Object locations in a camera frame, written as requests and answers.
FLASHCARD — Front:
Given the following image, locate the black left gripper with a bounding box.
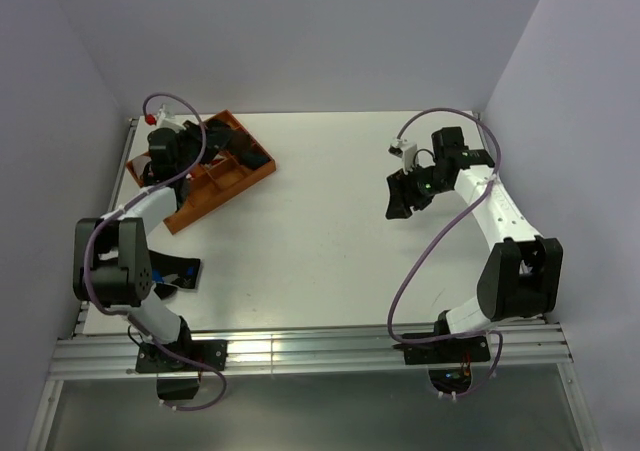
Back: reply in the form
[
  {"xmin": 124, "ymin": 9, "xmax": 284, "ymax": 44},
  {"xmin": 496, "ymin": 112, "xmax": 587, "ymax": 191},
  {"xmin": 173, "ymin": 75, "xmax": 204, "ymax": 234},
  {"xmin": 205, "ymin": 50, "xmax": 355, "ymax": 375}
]
[{"xmin": 176, "ymin": 121, "xmax": 232, "ymax": 176}]

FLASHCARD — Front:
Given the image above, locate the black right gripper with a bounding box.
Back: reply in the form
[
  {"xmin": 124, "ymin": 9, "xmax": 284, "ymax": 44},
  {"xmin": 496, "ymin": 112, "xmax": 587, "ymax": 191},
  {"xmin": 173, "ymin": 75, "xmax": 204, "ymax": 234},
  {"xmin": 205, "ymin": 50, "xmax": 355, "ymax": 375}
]
[{"xmin": 386, "ymin": 161, "xmax": 451, "ymax": 220}]

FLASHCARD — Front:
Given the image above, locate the brown sock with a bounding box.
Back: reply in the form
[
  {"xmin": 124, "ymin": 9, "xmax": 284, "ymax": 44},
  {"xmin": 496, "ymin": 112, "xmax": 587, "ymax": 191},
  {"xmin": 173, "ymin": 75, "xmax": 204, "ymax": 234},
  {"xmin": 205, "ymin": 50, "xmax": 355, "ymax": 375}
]
[{"xmin": 227, "ymin": 129, "xmax": 252, "ymax": 155}]

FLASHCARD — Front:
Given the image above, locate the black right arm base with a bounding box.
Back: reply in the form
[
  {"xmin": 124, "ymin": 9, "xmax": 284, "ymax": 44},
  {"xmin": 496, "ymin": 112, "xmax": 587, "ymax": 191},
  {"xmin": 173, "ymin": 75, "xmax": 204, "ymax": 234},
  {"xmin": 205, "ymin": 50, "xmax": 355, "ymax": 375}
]
[{"xmin": 393, "ymin": 337, "xmax": 490, "ymax": 395}]

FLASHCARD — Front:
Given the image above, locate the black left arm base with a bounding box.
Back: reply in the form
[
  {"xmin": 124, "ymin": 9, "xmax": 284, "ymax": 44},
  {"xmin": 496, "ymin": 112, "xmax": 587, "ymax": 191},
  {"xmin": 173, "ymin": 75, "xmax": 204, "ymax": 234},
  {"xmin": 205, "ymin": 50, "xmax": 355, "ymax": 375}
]
[{"xmin": 134, "ymin": 339, "xmax": 228, "ymax": 410}]

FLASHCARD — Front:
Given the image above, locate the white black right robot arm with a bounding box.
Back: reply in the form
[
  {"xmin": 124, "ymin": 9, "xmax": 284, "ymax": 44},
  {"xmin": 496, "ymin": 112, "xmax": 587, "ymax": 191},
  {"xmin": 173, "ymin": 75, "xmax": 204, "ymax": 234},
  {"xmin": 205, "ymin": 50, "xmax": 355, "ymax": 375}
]
[{"xmin": 385, "ymin": 127, "xmax": 563, "ymax": 361}]

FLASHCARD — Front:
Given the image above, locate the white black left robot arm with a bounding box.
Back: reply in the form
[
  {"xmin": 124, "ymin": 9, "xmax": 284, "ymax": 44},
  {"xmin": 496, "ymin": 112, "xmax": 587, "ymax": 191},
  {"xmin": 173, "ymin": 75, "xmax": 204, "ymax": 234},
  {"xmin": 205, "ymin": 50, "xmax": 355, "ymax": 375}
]
[{"xmin": 73, "ymin": 119, "xmax": 233, "ymax": 372}]

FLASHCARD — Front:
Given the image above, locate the dark teal rolled sock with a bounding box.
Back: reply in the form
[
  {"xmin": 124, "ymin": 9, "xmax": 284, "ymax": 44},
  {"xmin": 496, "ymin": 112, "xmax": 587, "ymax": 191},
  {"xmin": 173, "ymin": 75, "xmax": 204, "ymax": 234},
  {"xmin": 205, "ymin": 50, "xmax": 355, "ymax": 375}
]
[{"xmin": 238, "ymin": 151, "xmax": 269, "ymax": 171}]

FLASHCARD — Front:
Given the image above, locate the grey white rolled sock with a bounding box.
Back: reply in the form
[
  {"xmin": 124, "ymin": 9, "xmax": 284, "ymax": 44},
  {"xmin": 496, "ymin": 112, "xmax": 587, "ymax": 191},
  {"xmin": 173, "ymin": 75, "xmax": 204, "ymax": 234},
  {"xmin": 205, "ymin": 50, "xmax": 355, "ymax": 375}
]
[{"xmin": 127, "ymin": 155, "xmax": 150, "ymax": 181}]

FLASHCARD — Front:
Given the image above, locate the black patterned sock pile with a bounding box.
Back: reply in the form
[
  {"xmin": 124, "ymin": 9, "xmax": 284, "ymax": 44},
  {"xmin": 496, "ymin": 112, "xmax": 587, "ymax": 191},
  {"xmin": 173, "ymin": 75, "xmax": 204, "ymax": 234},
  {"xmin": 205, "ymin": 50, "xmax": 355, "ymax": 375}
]
[{"xmin": 150, "ymin": 251, "xmax": 202, "ymax": 300}]

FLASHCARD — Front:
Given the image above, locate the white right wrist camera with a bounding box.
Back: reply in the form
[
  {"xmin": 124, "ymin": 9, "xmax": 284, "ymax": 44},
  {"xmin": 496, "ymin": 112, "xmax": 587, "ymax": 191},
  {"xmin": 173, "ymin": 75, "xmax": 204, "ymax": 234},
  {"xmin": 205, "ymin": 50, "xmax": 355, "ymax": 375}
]
[{"xmin": 388, "ymin": 138, "xmax": 418, "ymax": 174}]

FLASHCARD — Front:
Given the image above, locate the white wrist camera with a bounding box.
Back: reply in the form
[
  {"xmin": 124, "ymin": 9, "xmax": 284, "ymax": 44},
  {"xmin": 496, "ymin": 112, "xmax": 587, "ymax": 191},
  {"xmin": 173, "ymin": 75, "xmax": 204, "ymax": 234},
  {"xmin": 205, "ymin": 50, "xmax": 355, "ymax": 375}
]
[
  {"xmin": 144, "ymin": 105, "xmax": 182, "ymax": 131},
  {"xmin": 388, "ymin": 138, "xmax": 418, "ymax": 174}
]

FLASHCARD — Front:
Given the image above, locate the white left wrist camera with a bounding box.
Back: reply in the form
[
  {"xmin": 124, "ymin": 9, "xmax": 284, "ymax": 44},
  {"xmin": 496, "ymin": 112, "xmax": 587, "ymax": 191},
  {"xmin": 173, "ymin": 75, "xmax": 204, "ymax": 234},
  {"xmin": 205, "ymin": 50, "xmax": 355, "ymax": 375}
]
[{"xmin": 144, "ymin": 105, "xmax": 182, "ymax": 131}]

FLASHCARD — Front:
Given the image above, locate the aluminium frame rail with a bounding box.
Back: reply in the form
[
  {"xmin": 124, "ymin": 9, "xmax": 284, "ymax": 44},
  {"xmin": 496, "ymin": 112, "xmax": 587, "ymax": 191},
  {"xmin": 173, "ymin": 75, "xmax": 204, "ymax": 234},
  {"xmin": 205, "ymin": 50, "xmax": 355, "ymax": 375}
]
[{"xmin": 47, "ymin": 320, "xmax": 573, "ymax": 381}]

